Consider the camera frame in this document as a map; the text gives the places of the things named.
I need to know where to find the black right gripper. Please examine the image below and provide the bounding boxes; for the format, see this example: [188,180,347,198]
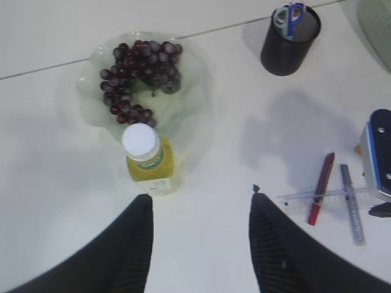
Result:
[368,202,391,218]

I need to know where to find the green wavy glass plate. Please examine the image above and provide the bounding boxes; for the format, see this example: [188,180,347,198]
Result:
[54,30,214,144]

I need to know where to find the black mesh pen holder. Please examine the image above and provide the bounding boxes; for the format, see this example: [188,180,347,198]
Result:
[260,1,321,76]

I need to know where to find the yellow tea bottle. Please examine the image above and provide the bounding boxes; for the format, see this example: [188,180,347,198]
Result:
[121,123,178,196]

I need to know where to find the green plastic woven basket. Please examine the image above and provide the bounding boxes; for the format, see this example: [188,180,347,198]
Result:
[357,0,390,71]

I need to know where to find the blue scissors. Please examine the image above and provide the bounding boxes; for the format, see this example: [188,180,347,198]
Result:
[277,1,306,40]

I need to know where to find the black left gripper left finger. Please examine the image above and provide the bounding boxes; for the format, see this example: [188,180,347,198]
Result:
[12,194,153,292]

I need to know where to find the purple artificial grape bunch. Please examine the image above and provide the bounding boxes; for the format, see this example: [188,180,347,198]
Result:
[100,39,183,128]

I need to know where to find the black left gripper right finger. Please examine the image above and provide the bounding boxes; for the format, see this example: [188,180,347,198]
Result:
[249,185,390,292]

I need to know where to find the clear plastic ruler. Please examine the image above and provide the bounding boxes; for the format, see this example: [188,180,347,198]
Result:
[276,188,382,214]

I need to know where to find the red crayon pen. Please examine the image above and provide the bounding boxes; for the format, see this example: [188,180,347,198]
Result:
[307,153,335,226]

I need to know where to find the blue glitter pen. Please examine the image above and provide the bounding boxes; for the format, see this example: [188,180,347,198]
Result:
[340,164,366,246]

